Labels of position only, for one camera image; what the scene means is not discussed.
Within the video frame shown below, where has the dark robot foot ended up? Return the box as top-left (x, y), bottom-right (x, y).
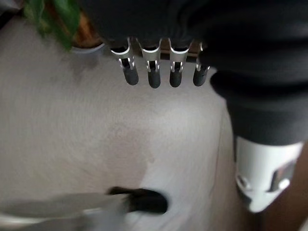
top-left (108, 186), bottom-right (169, 215)

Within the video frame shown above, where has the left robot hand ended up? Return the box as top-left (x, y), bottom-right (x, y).
top-left (80, 0), bottom-right (308, 214)

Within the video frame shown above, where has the green leafy plant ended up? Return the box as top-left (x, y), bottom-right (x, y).
top-left (23, 0), bottom-right (81, 51)

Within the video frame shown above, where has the grey plant pot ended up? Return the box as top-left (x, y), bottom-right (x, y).
top-left (70, 11), bottom-right (107, 55)

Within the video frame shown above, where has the silver robot leg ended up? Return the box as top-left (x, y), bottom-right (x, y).
top-left (0, 192), bottom-right (129, 231)

